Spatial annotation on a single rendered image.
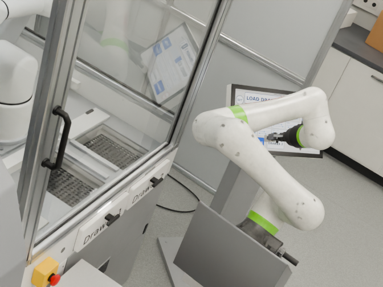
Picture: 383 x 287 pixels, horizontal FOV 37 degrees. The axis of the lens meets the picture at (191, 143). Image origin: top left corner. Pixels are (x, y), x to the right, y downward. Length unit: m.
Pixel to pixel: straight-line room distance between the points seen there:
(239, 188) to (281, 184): 1.02
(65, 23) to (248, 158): 0.79
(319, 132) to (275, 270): 0.53
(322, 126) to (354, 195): 2.53
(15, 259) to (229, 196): 1.96
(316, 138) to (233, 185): 0.84
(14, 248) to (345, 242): 3.24
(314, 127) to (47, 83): 1.10
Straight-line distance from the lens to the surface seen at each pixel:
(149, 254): 3.30
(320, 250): 3.90
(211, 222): 2.01
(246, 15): 3.40
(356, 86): 4.62
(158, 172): 2.34
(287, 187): 1.90
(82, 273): 2.08
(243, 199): 2.95
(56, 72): 1.33
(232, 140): 1.75
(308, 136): 2.14
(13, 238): 1.04
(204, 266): 2.13
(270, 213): 2.09
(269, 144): 2.65
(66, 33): 1.30
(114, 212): 2.14
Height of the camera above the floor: 2.30
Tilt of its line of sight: 32 degrees down
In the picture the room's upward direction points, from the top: 21 degrees clockwise
